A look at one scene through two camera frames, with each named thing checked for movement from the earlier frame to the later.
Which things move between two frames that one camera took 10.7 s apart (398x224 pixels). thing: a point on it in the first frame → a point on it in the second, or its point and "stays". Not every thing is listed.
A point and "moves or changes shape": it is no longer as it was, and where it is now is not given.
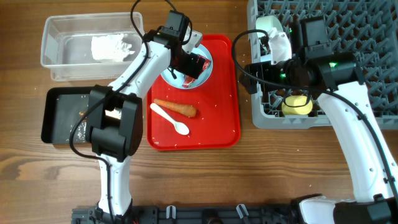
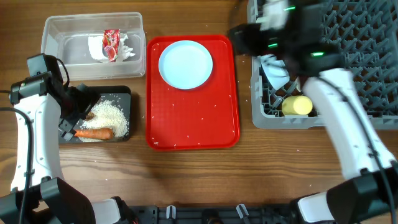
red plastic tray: x=216 y=125 stays
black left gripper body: x=188 y=65 → x=79 y=102
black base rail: x=194 y=214 stays
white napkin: x=111 y=46 stays
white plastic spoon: x=180 y=127 moves or changes shape
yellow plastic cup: x=296 y=105 stays
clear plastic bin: x=89 y=46 stays
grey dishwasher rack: x=367 y=29 stays
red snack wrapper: x=188 y=81 → x=111 y=40
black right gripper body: x=282 y=71 → x=261 y=42
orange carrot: x=182 y=109 moves or changes shape
